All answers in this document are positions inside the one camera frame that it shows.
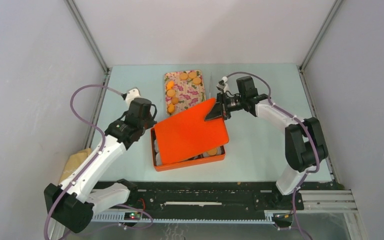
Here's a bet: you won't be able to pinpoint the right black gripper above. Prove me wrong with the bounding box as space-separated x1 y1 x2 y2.
204 92 245 124

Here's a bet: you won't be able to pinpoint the orange tin lid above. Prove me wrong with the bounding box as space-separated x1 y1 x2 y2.
153 98 229 165

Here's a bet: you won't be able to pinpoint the round orange cookie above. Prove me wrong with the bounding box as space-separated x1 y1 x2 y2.
179 72 189 81
166 89 176 98
206 148 218 156
188 71 197 79
192 77 202 85
170 96 179 105

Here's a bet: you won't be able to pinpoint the orange tin box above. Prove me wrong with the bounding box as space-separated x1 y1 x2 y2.
150 128 226 172

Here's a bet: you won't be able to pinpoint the metal tongs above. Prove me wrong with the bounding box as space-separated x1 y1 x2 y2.
208 73 213 99

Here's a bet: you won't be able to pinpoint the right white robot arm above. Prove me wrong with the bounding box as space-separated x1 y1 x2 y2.
204 73 329 209

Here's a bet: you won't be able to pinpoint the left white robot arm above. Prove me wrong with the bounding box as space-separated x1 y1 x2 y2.
44 97 156 234

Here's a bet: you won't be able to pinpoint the white paper cup back-left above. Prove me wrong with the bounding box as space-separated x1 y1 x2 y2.
153 139 159 153

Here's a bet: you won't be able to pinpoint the floral tray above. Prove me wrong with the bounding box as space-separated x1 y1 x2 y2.
164 69 207 116

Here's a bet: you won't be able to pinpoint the white paper cup front-right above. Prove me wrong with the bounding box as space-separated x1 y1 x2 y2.
202 147 221 158

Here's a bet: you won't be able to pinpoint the orange fish cookie top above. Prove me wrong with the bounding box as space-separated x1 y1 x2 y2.
165 80 175 91

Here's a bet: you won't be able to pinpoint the white paper cup front-left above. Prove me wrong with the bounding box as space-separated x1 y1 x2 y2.
155 152 162 166

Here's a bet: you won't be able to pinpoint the tan cloth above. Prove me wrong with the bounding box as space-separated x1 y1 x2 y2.
58 148 92 184

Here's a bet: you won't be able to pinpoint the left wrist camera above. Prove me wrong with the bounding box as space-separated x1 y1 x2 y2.
121 87 141 107

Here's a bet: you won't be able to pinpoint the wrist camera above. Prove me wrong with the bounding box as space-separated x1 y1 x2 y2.
216 76 230 93
121 87 141 107

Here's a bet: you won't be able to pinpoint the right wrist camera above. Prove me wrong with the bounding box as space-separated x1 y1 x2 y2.
216 76 230 93

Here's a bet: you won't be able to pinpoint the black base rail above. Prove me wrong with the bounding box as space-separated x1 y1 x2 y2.
126 181 304 221

